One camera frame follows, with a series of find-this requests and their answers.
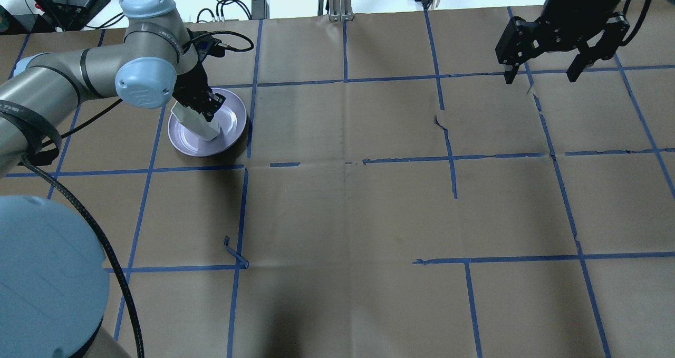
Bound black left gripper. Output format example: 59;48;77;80
173;37;226;122

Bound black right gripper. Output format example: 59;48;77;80
496;0;630;85

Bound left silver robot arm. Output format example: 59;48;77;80
2;0;226;357

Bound lavender round plate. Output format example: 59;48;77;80
167;88;248;158

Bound black power adapter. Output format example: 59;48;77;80
250;0;269;20

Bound black power brick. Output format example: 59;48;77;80
49;0;111;31

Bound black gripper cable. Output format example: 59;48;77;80
620;0;657;47

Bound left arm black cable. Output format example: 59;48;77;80
21;30;255;358

